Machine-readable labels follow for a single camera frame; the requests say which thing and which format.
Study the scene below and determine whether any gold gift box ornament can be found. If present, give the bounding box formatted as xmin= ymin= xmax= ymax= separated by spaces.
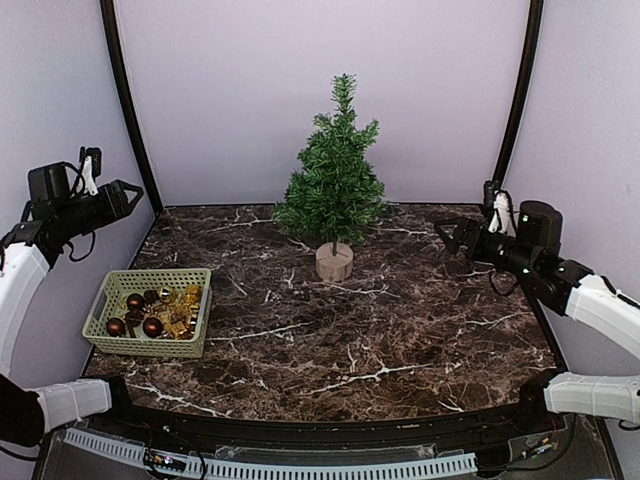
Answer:
xmin=164 ymin=321 xmax=189 ymax=339

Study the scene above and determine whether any brown ball ornament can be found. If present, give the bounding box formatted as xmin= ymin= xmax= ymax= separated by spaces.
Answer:
xmin=126 ymin=293 xmax=146 ymax=310
xmin=106 ymin=317 xmax=126 ymax=338
xmin=142 ymin=317 xmax=164 ymax=338

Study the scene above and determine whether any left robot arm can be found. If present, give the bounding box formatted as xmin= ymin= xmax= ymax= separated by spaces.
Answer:
xmin=1 ymin=160 xmax=144 ymax=448

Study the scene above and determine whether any black frame post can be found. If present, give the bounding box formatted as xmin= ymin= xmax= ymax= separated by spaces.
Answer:
xmin=99 ymin=0 xmax=164 ymax=216
xmin=491 ymin=0 xmax=544 ymax=188

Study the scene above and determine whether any small green christmas tree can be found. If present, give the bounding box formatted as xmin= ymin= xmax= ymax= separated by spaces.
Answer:
xmin=273 ymin=74 xmax=385 ymax=243

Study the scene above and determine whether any right black frame post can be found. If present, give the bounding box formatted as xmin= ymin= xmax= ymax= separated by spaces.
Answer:
xmin=491 ymin=0 xmax=544 ymax=188

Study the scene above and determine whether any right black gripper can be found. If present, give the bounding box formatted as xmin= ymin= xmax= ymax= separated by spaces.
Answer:
xmin=435 ymin=216 xmax=538 ymax=281

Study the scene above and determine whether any round wooden tree base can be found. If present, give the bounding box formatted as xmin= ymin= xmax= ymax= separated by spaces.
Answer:
xmin=315 ymin=242 xmax=354 ymax=283

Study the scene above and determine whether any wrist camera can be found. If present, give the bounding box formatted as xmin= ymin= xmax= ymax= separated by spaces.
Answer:
xmin=483 ymin=180 xmax=501 ymax=209
xmin=79 ymin=146 xmax=102 ymax=179

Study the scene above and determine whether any left black frame post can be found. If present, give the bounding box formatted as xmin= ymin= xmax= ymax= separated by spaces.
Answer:
xmin=99 ymin=0 xmax=164 ymax=216

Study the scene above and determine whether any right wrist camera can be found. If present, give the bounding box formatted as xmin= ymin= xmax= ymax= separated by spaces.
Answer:
xmin=483 ymin=180 xmax=501 ymax=209

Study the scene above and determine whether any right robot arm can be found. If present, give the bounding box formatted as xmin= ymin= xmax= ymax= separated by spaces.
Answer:
xmin=434 ymin=199 xmax=639 ymax=434

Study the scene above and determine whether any green perforated plastic basket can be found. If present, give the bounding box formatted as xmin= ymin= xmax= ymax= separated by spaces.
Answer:
xmin=82 ymin=268 xmax=213 ymax=358

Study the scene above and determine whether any white slotted cable duct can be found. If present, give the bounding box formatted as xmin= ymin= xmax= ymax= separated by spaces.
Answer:
xmin=63 ymin=428 xmax=478 ymax=479

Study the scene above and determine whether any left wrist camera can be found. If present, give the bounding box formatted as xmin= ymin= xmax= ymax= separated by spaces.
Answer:
xmin=79 ymin=146 xmax=102 ymax=179

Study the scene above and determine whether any black front rail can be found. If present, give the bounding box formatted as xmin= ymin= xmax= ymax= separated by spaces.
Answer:
xmin=88 ymin=404 xmax=569 ymax=453

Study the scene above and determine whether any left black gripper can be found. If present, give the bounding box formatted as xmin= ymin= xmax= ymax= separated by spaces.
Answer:
xmin=56 ymin=179 xmax=143 ymax=237

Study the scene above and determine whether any brown pine cone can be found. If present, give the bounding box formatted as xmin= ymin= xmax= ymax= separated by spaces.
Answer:
xmin=143 ymin=290 xmax=159 ymax=306

